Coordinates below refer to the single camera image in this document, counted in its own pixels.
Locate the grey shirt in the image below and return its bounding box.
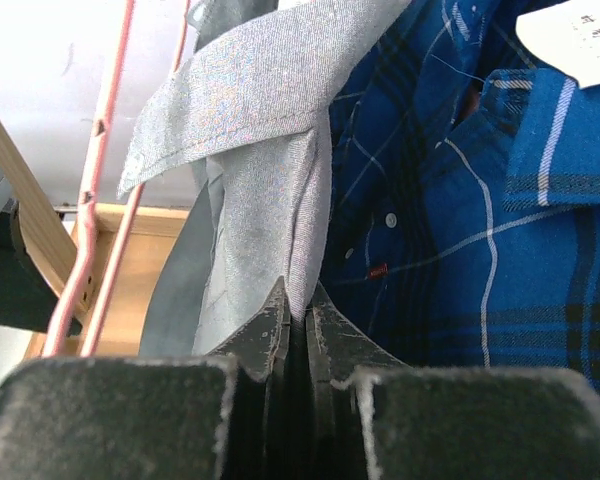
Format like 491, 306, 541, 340
118, 1, 405, 357

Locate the wooden clothes rack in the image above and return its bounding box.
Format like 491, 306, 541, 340
0, 89, 191, 359

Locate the pink wire hanger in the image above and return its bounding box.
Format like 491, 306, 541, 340
56, 1, 186, 357

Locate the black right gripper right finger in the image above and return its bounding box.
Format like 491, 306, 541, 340
305, 285, 404, 479

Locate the white paper price tag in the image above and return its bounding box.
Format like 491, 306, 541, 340
515, 0, 600, 89

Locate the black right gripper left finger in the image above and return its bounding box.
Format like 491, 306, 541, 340
209, 278, 291, 479

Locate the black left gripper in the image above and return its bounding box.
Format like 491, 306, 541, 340
0, 199, 57, 333

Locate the blue plaid shirt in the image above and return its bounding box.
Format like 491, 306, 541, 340
320, 1, 600, 395

